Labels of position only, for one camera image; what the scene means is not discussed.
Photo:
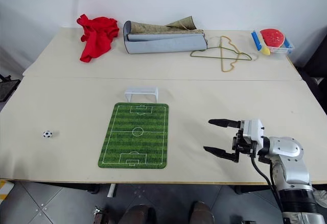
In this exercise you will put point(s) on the tiny soccer ball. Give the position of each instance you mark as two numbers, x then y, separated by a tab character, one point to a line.
47	134

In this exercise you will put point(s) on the black mesh chair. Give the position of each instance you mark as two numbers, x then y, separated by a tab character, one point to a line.
7	88

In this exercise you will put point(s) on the yellow toy fruit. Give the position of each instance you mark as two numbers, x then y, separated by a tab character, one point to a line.
265	50

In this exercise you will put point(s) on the dark rounded shape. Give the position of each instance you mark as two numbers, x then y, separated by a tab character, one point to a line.
201	212

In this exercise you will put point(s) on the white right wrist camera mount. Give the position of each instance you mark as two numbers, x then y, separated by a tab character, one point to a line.
253	130

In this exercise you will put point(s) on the clear plastic box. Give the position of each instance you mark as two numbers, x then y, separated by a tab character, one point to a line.
279	49

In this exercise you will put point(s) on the white miniature goal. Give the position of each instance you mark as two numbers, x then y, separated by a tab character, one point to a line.
141	90

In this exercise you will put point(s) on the red cloth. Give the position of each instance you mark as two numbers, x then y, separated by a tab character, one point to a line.
98	35

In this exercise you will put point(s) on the white shoe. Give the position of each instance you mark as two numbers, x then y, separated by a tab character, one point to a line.
321	198

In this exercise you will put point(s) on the white table leg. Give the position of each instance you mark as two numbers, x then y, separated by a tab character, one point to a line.
112	190

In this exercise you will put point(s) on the black object beside table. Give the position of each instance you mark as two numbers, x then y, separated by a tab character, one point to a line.
314	81

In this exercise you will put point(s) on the red watermelon slice toy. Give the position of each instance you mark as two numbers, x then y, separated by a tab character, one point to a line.
272	38

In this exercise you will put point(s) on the grey folded fabric bag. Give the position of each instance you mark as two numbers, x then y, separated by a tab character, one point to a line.
163	41

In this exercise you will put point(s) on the red metal bracket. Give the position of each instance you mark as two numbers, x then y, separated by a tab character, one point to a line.
99	215

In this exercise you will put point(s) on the green soccer field mat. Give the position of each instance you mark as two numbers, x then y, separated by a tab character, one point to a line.
135	137

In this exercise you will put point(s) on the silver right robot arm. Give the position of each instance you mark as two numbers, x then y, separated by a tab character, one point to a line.
291	162

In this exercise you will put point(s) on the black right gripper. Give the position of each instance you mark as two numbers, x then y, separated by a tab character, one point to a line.
244	147

